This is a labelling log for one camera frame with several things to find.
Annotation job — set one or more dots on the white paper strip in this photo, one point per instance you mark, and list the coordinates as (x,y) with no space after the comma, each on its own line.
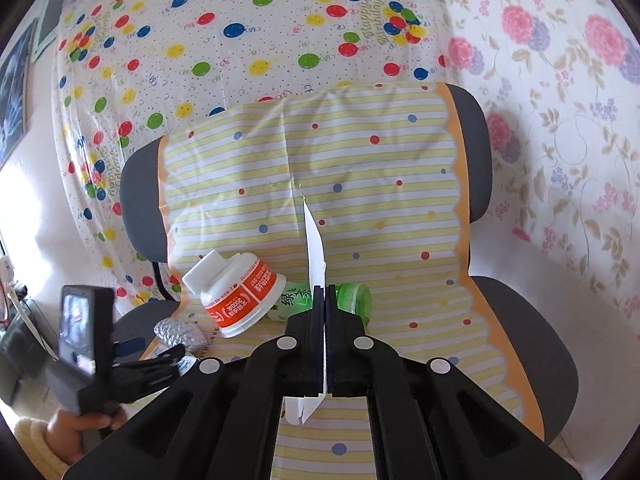
(315,255)

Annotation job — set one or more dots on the black office chair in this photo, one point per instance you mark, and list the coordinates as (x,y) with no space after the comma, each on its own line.
(470,125)

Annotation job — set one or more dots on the grey purple wall poster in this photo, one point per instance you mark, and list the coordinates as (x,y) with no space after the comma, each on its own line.
(65,0)

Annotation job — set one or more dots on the white bottle orange label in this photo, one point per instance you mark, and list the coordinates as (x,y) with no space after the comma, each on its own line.
(235,290)

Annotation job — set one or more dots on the small blue white box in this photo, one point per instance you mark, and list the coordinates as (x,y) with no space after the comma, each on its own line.
(186,364)

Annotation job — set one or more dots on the yellow striped dotted chair cover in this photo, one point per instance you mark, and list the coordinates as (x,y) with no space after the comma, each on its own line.
(375,170)

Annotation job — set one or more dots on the dark wall poster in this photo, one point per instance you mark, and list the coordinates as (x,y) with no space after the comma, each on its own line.
(12,110)

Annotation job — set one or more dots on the floral printed white sheet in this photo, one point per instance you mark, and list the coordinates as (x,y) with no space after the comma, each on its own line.
(575,135)

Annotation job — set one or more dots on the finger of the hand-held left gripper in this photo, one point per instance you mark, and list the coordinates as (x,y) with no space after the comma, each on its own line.
(131,348)
(150,375)

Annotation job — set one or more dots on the dark blurred object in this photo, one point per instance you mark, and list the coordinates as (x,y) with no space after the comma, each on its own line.
(22,355)

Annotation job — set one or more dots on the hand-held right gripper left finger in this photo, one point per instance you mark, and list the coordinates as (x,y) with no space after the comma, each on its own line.
(312,340)

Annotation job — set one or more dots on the person's left hand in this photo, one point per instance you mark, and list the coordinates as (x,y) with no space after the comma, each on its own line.
(70,430)

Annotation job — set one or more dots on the green plastic bottle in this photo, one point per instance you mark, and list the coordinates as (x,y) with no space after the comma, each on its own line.
(350,300)

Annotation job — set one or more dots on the balloon printed white sheet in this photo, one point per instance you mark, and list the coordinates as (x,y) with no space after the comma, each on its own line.
(200,35)

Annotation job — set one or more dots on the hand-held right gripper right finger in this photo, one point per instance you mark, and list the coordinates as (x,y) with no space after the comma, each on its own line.
(340,340)

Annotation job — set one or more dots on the crumpled silver foil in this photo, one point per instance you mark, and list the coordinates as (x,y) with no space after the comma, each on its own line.
(180,332)

